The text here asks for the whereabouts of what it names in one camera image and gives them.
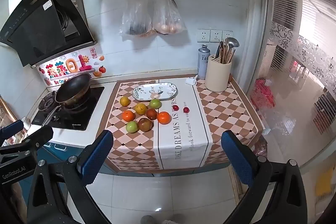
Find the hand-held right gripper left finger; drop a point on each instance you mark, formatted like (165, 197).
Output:
(96, 155)

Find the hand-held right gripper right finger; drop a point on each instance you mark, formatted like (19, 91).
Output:
(236, 155)

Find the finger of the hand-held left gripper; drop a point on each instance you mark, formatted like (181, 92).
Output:
(39, 136)
(11, 128)

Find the green apple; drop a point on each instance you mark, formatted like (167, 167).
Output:
(155, 103)
(132, 127)

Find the orange tangerine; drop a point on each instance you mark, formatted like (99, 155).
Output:
(128, 115)
(163, 118)

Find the dark red apple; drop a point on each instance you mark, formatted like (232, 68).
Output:
(151, 114)
(145, 124)

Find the yellow orange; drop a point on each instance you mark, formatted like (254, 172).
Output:
(124, 101)
(140, 109)

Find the floral ceramic plate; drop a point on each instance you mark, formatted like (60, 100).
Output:
(155, 91)

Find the black gas cooktop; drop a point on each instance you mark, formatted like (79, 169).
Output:
(76, 116)

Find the checkered brown tablecloth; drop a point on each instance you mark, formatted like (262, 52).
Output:
(220, 114)

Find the dark frying pan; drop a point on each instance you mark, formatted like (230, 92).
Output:
(74, 89)

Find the red patterned bag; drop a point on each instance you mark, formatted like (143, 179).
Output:
(262, 94)

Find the small red cherry tomato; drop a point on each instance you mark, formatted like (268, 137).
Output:
(186, 110)
(175, 107)

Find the cream utensil holder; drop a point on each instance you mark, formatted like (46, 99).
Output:
(218, 77)

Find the small white dish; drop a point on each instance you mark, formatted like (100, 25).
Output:
(191, 81)

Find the grey metal bottle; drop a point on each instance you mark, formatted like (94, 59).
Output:
(203, 64)

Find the bundle of wooden chopsticks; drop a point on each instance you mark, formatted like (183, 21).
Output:
(225, 53)

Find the glass sliding door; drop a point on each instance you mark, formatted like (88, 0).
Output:
(294, 69)

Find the black range hood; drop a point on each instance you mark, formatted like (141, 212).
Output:
(39, 27)

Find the metal ladle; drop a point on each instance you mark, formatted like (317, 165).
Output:
(232, 42)

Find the clear plastic bag dark contents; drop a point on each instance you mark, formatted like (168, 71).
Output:
(136, 17)

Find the clear plastic bag with eggs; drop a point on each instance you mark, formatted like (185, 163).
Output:
(168, 19)

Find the colourful wall sticker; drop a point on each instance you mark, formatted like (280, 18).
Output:
(71, 66)

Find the white wall outlet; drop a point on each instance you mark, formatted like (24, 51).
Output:
(216, 36)
(227, 35)
(203, 35)

